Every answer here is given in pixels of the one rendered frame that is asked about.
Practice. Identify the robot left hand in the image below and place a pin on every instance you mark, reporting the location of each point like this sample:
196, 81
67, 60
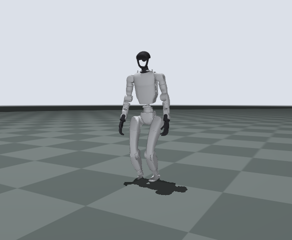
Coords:
165, 126

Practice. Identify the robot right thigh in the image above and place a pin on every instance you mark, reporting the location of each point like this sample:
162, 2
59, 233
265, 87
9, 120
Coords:
134, 134

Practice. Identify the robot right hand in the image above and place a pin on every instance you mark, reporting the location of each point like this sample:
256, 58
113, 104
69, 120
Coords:
122, 120

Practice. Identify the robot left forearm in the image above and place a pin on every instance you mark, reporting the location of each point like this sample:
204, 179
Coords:
166, 106

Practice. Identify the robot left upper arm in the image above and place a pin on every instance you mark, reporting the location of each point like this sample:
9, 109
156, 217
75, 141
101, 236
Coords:
160, 77

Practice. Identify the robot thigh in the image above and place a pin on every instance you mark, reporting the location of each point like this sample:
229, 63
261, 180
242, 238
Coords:
134, 134
153, 135

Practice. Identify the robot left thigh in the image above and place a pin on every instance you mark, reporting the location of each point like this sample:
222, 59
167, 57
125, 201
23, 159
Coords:
153, 135

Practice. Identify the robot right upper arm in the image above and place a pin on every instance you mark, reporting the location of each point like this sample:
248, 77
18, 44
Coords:
129, 88

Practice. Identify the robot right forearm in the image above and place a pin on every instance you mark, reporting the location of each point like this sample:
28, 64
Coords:
125, 108

